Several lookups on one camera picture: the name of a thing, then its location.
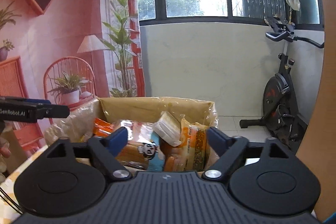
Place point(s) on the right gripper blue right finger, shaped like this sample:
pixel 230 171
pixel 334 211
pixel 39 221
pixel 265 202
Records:
pixel 218 141

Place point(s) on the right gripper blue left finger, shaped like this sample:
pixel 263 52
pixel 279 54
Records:
pixel 116 141

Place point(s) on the orange bread snack packet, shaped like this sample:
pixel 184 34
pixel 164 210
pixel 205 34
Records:
pixel 192 153

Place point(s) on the person's left hand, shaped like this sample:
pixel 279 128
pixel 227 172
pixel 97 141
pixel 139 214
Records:
pixel 5 153

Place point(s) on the panda bread packet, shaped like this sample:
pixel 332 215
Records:
pixel 137 152

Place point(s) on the orange snack bag in box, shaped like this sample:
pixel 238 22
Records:
pixel 102 128

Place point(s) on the light blue snack packet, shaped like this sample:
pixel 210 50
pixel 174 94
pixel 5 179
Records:
pixel 157 161

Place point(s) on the brown cardboard box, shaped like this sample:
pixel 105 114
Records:
pixel 78 126

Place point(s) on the white cracker packet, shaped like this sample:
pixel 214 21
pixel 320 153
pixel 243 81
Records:
pixel 168 129

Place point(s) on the black exercise bike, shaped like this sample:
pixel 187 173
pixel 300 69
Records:
pixel 279 104

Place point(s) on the brown wooden panel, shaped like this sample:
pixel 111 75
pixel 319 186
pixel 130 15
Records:
pixel 317 150

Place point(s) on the checkered floral tablecloth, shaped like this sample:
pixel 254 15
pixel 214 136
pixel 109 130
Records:
pixel 9 212

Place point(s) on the red printed wall tapestry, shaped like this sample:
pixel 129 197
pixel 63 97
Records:
pixel 70 51

